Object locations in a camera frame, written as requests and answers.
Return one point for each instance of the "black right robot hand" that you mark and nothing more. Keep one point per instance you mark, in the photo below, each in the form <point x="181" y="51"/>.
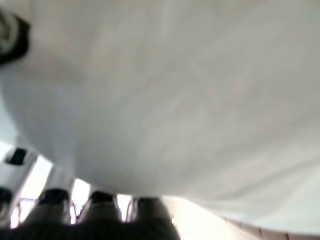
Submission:
<point x="12" y="37"/>

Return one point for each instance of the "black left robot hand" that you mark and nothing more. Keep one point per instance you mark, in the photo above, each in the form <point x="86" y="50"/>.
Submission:
<point x="87" y="220"/>

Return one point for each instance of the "white duvet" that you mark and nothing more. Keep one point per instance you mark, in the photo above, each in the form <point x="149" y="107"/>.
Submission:
<point x="162" y="100"/>

